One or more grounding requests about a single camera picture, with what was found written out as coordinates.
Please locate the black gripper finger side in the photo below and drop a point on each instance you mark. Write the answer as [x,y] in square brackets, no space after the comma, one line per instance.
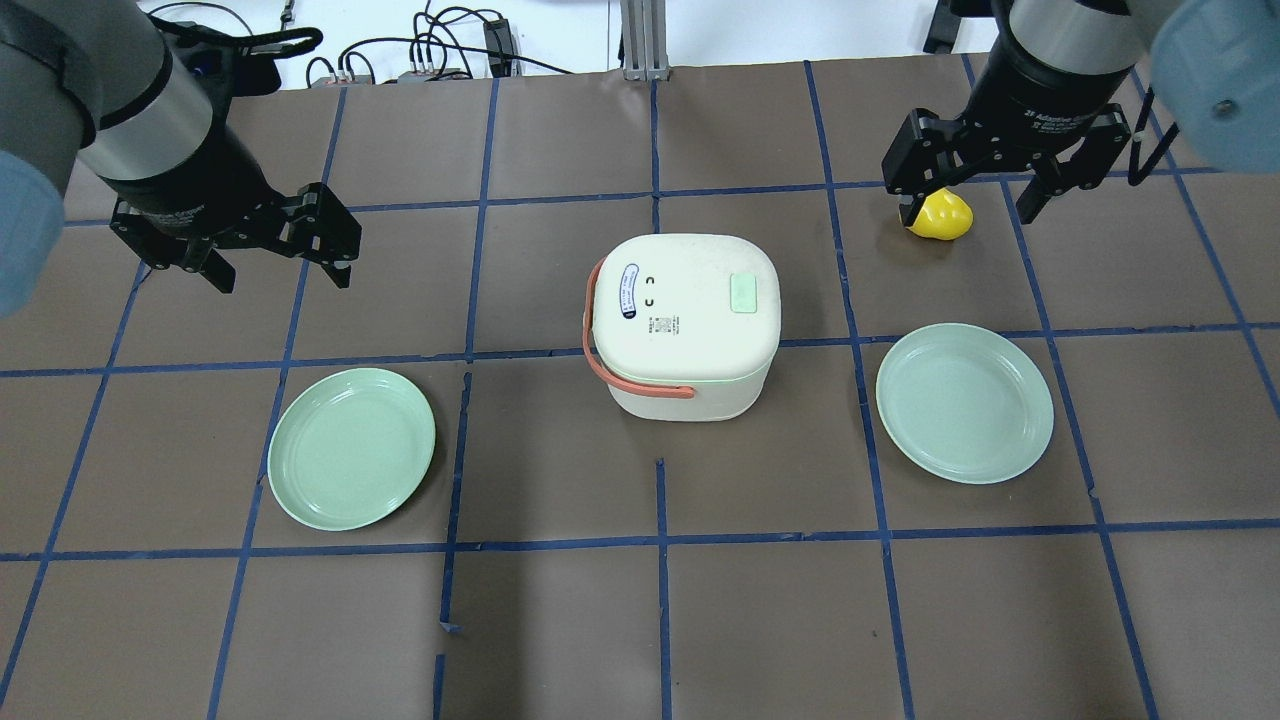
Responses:
[315,226]
[161,251]

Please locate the black gripper finger pepper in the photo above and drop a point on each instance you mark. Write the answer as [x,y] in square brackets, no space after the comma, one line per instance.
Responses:
[930,153]
[1095,157]

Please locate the black gripper body near pepper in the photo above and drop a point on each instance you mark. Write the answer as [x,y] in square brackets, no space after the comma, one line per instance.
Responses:
[1050,102]

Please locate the robot arm far from pepper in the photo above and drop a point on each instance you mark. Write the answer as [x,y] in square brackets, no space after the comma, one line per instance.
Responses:
[143,103]

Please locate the robot arm near pepper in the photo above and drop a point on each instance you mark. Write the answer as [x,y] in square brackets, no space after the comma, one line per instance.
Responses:
[1202,70]

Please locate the white rice cooker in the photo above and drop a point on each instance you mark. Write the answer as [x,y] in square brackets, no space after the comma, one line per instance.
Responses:
[683,326]

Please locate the yellow toy pepper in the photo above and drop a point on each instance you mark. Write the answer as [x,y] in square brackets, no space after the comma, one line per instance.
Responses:
[943,216]

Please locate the green plate far from pepper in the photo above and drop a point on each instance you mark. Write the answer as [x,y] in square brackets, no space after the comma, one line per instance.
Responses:
[351,449]

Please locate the green plate near pepper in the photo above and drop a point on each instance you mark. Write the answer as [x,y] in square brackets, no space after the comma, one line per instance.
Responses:
[964,404]

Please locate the black power adapter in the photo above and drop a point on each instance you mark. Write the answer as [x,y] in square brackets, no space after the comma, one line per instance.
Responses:
[500,47]

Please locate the aluminium frame post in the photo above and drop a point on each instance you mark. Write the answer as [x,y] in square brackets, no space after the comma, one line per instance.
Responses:
[644,40]

